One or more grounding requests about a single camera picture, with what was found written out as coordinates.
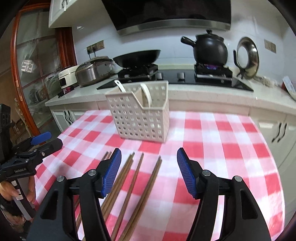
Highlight red white checkered tablecloth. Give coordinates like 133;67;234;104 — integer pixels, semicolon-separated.
35;110;285;240

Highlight white rice cooker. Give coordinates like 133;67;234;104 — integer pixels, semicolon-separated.
58;65;79;89

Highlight wall power outlet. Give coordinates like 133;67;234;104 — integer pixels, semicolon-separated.
87;40;104;54

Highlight black wok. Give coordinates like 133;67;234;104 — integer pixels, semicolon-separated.
113;50;161;68

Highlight white cabinet doors right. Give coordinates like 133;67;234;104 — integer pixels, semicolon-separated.
249;108;295;224

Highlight black gas stove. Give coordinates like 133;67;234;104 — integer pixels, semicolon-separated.
96;63;254;93

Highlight white cabinet doors left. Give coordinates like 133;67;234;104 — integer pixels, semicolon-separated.
49;101;108;132

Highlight white perforated utensil basket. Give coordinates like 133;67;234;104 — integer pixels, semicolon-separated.
105;80;170;143

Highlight white upper cabinet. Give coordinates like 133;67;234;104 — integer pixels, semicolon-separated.
48;0;104;28

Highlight white cabinet doors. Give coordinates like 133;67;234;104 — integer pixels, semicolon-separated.
49;101;108;132
249;108;295;224

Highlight wall outlet right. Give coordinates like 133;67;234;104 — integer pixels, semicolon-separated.
264;39;276;54

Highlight stainless steel electric cooker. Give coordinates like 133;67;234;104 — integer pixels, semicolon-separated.
75;56;113;87

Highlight wooden framed glass door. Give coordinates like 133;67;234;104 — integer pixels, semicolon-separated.
0;3;78;144

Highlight white ceramic spoon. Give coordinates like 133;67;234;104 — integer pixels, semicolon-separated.
140;83;152;108
114;79;126;93

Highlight stainless steel pot lid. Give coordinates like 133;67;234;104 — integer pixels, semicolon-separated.
233;37;259;79

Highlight black clay kettle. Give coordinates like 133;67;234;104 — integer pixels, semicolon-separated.
181;29;228;66

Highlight person's left hand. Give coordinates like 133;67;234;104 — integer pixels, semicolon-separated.
1;176;36;204

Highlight range hood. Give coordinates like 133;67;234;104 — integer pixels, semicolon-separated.
102;0;231;35

